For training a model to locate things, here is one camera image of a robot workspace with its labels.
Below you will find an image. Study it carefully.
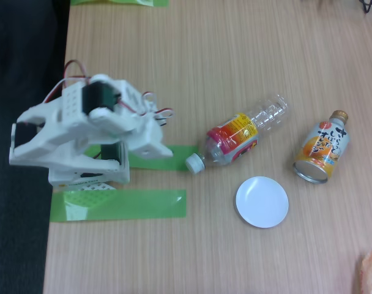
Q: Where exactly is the orange juice bottle can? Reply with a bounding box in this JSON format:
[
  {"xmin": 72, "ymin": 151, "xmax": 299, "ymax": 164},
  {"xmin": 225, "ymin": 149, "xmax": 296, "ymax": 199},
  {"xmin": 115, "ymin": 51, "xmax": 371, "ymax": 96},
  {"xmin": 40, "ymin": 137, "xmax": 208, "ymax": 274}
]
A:
[{"xmin": 292, "ymin": 110, "xmax": 349, "ymax": 184}]

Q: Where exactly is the long green tape strip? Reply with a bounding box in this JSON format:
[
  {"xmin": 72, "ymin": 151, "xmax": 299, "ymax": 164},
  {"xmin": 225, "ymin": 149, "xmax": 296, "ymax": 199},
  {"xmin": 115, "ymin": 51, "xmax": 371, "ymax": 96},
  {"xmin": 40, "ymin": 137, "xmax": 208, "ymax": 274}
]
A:
[{"xmin": 50, "ymin": 189, "xmax": 187, "ymax": 223}]

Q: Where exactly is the green plastic sheet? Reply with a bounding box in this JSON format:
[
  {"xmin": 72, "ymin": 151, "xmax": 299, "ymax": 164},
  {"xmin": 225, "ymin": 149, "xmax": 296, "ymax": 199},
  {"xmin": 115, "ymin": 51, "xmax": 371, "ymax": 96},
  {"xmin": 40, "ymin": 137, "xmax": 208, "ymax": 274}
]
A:
[{"xmin": 70, "ymin": 0, "xmax": 169, "ymax": 7}]

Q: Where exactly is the small white round plate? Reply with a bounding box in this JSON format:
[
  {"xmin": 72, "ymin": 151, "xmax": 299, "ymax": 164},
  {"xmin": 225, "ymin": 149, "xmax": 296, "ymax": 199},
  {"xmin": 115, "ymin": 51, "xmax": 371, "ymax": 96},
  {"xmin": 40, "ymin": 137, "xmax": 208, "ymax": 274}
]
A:
[{"xmin": 235, "ymin": 176, "xmax": 289, "ymax": 229}]

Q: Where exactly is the clear plastic bottle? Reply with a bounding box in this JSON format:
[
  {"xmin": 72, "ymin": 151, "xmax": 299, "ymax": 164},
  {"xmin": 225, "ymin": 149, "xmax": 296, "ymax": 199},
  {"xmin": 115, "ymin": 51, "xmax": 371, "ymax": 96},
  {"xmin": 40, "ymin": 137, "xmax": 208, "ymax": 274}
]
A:
[{"xmin": 185, "ymin": 93, "xmax": 292, "ymax": 175}]

